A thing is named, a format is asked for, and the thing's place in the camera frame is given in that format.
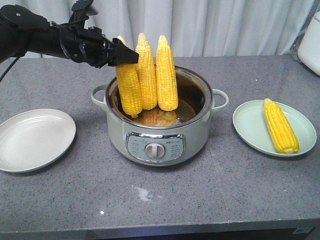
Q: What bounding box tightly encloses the green electric cooking pot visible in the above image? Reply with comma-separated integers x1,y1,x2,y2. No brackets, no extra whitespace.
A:
91,66,229,167

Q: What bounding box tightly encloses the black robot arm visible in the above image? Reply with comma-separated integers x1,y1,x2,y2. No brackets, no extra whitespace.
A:
0,0,139,68

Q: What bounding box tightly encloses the white rice cooker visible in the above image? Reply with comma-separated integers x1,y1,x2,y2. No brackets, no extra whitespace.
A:
297,11,320,76

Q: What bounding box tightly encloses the white round plate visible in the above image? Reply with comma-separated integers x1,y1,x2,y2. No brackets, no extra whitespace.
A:
0,109,76,173

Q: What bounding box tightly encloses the green round plate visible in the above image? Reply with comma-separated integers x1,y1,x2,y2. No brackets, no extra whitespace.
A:
233,100,317,158

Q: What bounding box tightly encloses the yellow corn cob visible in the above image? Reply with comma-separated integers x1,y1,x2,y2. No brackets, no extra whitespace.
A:
156,35,179,111
135,32,158,110
115,35,144,118
263,98,300,155

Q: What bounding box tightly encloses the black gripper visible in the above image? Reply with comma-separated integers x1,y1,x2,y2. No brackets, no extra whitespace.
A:
59,0,139,68

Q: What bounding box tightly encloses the white pleated curtain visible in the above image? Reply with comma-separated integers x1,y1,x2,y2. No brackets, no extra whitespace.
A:
0,0,320,60

